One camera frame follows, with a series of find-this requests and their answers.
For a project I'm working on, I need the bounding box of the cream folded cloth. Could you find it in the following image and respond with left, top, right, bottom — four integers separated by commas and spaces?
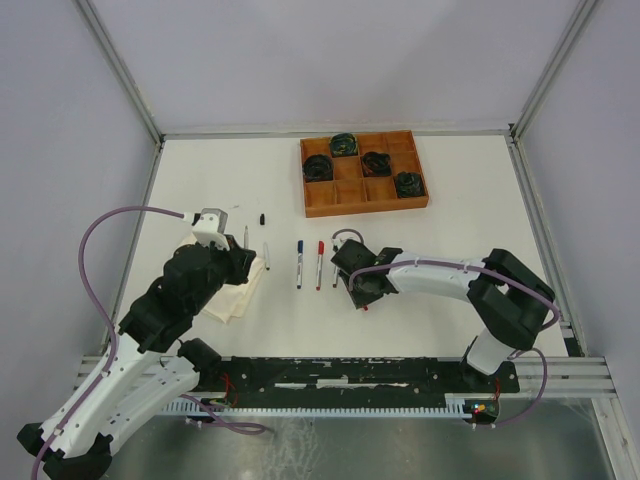
159, 235, 265, 323

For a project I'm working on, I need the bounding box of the aluminium frame left post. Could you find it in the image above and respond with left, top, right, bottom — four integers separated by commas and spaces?
72, 0, 164, 145

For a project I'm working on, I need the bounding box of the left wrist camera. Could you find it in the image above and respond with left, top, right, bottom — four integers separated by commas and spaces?
183, 208, 230, 251

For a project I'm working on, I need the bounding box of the aluminium frame post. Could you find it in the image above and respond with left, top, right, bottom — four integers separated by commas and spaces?
510, 0, 602, 143
72, 0, 164, 145

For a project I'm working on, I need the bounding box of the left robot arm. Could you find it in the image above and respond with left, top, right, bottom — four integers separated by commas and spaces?
17, 235, 256, 479

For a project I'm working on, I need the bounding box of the aluminium frame right post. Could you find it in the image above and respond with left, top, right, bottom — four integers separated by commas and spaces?
510, 0, 602, 143

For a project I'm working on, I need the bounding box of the coiled black cable left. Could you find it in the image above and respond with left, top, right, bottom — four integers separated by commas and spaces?
302, 154, 335, 182

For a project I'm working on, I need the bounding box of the coiled black cable centre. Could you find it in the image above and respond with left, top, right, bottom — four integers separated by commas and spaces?
360, 151, 393, 178

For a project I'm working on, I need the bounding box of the white marker black end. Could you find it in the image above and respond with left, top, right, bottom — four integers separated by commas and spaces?
263, 242, 271, 271

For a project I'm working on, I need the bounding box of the white marker blue end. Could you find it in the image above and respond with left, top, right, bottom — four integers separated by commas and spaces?
296, 251, 304, 290

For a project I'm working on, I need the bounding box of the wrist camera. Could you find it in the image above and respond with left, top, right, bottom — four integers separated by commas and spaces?
332, 239, 345, 251
183, 208, 230, 251

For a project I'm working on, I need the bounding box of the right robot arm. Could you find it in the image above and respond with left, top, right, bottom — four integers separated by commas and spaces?
331, 239, 561, 391

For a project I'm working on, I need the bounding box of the white slotted cable duct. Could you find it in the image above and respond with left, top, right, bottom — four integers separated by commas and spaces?
159, 392, 499, 416

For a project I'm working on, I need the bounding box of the white marker red end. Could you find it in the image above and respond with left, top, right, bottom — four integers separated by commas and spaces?
315, 253, 324, 291

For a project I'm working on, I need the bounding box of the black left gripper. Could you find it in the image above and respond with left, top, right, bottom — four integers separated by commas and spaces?
189, 233, 256, 314

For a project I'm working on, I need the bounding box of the aluminium frame back rail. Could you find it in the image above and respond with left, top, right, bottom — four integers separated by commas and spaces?
162, 129, 512, 142

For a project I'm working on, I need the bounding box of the wooden compartment tray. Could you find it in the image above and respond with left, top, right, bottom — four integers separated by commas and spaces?
300, 130, 429, 218

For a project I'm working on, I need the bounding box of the coiled black cable front right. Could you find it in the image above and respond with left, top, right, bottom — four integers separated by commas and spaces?
393, 172, 426, 198

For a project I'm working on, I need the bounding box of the coiled green black cable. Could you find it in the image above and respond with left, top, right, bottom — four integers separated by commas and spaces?
328, 132, 360, 159

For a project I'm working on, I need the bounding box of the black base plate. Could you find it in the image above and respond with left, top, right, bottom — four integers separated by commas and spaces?
177, 339, 520, 410

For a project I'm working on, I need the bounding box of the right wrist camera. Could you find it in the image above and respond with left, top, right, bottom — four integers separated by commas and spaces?
332, 239, 345, 251

